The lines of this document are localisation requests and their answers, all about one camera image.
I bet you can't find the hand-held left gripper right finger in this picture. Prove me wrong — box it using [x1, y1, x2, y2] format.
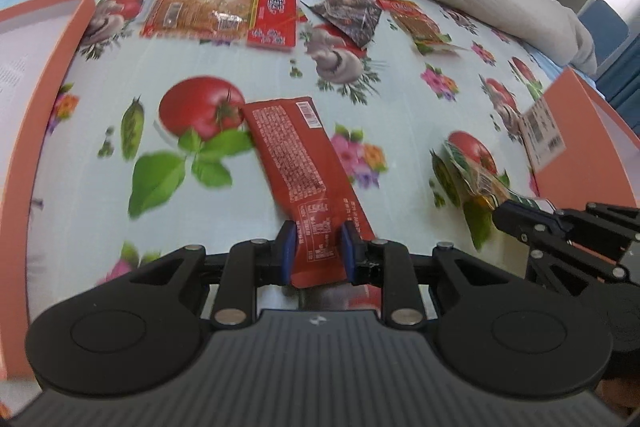
[339, 221, 523, 329]

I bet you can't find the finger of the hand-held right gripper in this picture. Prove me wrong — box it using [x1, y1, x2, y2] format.
[492, 202, 626, 283]
[550, 202, 640, 253]

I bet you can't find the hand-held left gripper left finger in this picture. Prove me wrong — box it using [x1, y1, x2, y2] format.
[127, 219, 299, 329]

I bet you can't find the green striped orange snack packet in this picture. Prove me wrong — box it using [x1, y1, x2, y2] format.
[432, 139, 518, 212]

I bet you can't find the deep orange box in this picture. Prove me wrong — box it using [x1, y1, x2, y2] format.
[517, 67, 640, 228]

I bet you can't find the long dark red snack packet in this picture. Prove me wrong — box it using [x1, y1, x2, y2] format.
[242, 96, 377, 290]

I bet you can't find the shallow orange box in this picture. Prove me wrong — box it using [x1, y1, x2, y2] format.
[0, 0, 96, 380]

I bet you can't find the floral tomato print tablecloth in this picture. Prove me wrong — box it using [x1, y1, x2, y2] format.
[20, 0, 556, 303]

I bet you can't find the blue chair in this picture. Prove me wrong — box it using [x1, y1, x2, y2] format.
[575, 0, 630, 58]

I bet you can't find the orange red green-trimmed snack packet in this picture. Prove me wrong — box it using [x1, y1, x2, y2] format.
[375, 0, 468, 56]

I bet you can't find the wide orange red-ended snack packet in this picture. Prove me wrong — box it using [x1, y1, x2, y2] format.
[140, 0, 301, 54]

